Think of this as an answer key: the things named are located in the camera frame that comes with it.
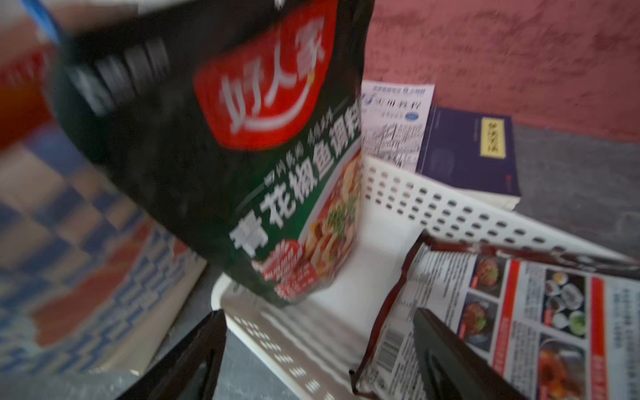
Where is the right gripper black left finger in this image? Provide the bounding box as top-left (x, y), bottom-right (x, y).
top-left (119, 309), bottom-right (227, 400)

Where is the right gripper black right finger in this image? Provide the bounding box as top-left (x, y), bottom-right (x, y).
top-left (413, 308), bottom-right (524, 400)

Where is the dark red condiment packet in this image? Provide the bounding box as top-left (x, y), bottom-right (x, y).
top-left (350, 232), bottom-right (639, 399)

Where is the white perforated plastic basket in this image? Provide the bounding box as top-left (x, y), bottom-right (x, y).
top-left (211, 157), bottom-right (619, 399)

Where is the blue checkered paper bag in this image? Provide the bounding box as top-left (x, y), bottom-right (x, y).
top-left (1, 1), bottom-right (205, 376)

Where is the black green condiment packet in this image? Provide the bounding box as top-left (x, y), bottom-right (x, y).
top-left (48, 1), bottom-right (374, 306)

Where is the dark blue book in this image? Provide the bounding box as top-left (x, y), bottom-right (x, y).
top-left (416, 106), bottom-right (521, 211)

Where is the white printed booklet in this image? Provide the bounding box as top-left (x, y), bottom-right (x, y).
top-left (361, 80), bottom-right (435, 173)

